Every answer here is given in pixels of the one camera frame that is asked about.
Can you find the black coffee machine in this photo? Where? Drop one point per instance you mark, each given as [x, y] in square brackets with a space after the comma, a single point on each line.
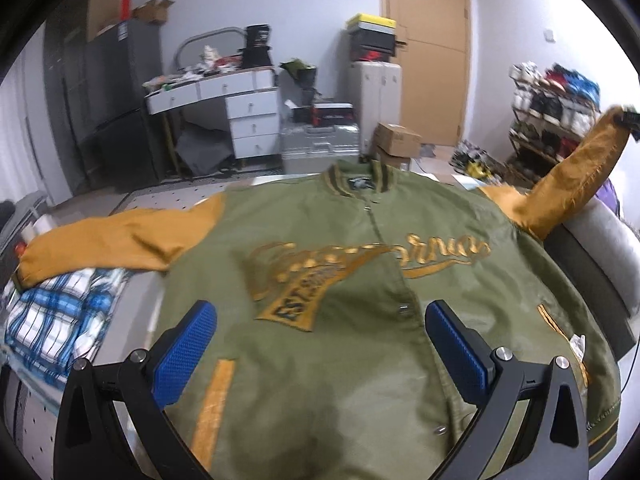
[256, 52]

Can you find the green and mustard varsity jacket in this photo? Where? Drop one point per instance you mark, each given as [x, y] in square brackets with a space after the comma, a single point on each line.
[322, 366]

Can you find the white drawer desk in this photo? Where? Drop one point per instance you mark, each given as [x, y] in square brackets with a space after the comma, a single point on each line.
[251, 102]

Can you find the black refrigerator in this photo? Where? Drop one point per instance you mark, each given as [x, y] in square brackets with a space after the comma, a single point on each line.
[101, 127]

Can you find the open cardboard box on fridge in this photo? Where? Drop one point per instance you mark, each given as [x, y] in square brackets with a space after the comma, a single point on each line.
[153, 11]

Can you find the wooden shoe rack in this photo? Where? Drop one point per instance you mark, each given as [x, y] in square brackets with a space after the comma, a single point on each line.
[553, 111]

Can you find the lower cardboard box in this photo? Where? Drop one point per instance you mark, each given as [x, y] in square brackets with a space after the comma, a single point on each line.
[401, 163]

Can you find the grey mattress base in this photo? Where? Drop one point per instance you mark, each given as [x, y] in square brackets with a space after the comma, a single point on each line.
[599, 253]

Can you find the blue plaid shirt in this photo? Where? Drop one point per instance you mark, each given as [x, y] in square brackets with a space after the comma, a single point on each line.
[61, 320]

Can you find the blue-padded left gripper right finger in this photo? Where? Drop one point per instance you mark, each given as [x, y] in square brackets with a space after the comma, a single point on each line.
[551, 442]

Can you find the wooden door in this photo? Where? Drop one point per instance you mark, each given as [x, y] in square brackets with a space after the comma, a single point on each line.
[433, 50]

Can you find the silver aluminium suitcase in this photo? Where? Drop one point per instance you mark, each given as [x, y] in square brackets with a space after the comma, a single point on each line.
[306, 149]

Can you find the stacked shoe boxes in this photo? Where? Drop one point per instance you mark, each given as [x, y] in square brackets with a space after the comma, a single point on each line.
[372, 38]

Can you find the black red box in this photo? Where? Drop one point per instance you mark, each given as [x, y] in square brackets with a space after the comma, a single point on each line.
[325, 114]

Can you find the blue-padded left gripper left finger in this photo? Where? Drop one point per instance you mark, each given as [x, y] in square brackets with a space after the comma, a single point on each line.
[89, 440]

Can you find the finger of the right gripper holding sleeve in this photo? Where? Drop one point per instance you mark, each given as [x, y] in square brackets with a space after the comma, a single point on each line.
[629, 119]

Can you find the upper cardboard box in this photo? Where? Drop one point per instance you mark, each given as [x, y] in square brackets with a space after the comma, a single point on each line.
[397, 140]

